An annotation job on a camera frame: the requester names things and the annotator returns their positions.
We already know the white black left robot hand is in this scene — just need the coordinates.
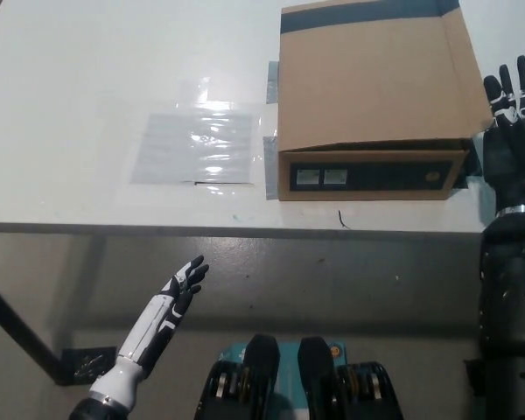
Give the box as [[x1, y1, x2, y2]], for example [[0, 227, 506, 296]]
[[88, 255, 210, 403]]

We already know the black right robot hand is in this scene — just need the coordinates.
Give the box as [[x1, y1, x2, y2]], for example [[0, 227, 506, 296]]
[[480, 51, 525, 218]]

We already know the brown cardboard storage box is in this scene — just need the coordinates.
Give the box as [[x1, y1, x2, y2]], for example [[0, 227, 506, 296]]
[[276, 0, 495, 202]]

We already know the black floor tape patch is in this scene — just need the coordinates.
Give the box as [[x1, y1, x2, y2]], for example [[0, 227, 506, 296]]
[[60, 346, 117, 387]]

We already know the black metal table leg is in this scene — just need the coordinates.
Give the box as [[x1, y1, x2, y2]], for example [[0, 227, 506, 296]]
[[0, 273, 72, 387]]

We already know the clear plastic sheet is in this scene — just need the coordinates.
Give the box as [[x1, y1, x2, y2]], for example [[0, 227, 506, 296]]
[[128, 77, 264, 198]]

